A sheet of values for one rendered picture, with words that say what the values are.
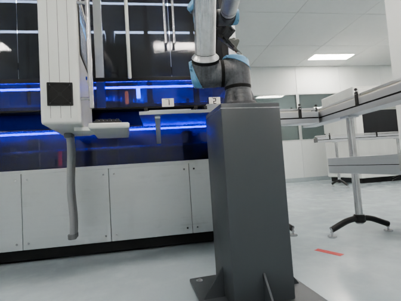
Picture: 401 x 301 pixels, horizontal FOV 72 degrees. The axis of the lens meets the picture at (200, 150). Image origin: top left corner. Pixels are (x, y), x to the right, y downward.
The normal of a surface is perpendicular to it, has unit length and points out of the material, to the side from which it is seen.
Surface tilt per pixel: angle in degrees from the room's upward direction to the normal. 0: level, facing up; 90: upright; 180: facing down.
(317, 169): 90
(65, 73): 90
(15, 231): 90
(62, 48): 90
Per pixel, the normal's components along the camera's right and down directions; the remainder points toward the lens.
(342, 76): 0.15, -0.07
